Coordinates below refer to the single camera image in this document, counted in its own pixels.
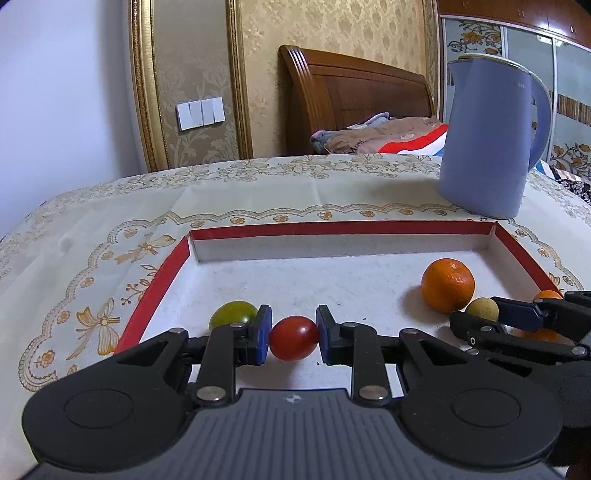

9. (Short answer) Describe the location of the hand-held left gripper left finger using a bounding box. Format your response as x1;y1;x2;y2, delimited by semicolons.
113;304;274;408

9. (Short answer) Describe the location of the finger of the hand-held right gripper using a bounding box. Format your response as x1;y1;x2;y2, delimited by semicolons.
490;291;591;344
449;311;591;365

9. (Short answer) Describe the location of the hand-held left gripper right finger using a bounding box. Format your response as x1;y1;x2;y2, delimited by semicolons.
315;304;467;407

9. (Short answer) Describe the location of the red cherry tomato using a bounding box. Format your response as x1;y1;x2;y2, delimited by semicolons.
269;316;320;361

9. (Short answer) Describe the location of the yellow longan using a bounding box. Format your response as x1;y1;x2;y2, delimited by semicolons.
464;297;500;324

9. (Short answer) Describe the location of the orange mandarin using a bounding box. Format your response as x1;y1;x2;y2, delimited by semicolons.
421;259;476;313
510;290;575;344

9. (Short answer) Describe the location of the green tomato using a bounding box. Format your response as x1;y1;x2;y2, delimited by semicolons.
209;300;259;332

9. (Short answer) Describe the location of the red cardboard box tray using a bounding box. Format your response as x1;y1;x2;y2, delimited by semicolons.
115;220;565;356

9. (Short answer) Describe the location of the dark floral cloth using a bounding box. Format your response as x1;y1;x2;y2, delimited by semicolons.
551;166;591;204

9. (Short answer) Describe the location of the blue electric kettle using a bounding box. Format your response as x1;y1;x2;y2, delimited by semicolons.
437;53;553;220

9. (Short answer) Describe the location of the striped red blue bedding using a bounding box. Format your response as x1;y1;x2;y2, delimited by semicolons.
378;122;450;157

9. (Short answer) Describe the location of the cream gold patterned tablecloth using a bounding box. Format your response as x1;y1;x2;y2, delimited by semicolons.
0;154;591;467

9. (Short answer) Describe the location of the brown blanket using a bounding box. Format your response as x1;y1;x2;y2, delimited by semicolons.
309;113;448;155

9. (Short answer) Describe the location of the wooden bed headboard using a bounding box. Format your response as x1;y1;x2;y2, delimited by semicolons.
278;45;435;156

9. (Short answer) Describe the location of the floral glass door wardrobe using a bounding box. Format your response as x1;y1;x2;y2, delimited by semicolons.
436;0;591;176

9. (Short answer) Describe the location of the white wall light switch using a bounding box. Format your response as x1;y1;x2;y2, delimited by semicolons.
175;96;225;131

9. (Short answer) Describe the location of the gold wall panel frame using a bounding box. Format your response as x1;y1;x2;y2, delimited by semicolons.
128;0;254;172

